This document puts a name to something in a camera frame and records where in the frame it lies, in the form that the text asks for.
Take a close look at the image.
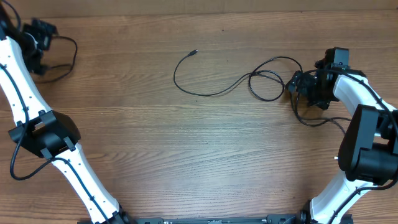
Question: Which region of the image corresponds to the black thin USB cable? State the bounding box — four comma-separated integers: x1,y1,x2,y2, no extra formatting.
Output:
34,35,78,84

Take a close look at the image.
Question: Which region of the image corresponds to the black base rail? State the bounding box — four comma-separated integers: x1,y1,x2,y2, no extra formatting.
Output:
103,214,317,224

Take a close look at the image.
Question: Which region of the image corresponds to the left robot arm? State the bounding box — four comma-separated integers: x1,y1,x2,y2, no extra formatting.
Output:
1,9,131,223

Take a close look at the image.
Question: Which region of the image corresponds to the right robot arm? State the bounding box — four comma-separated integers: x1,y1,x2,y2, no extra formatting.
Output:
285,47,397,223

